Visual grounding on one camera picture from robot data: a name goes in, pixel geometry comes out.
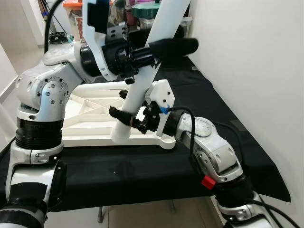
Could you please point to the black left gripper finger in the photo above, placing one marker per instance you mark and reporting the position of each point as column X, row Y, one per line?
column 175, row 48
column 145, row 39

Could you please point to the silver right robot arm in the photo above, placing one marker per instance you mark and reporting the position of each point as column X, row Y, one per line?
column 213, row 152

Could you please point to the clear plastic storage box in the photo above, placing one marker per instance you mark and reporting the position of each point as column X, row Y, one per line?
column 186, row 26

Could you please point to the dark green lid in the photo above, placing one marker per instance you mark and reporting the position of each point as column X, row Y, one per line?
column 147, row 10

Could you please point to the white plastic table top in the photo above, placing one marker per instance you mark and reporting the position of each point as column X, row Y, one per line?
column 95, row 140

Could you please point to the black tablecloth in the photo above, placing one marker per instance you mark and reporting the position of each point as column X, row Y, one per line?
column 142, row 171

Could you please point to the red connector block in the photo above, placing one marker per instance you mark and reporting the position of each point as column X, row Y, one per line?
column 209, row 183

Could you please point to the clear tape strip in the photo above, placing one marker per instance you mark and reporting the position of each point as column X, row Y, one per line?
column 238, row 126

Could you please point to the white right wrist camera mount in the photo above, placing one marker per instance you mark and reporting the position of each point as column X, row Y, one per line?
column 161, row 90

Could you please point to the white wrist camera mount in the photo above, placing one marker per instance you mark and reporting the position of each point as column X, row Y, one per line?
column 97, row 16
column 161, row 90

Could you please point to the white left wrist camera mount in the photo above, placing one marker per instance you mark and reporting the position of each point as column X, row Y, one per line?
column 97, row 16

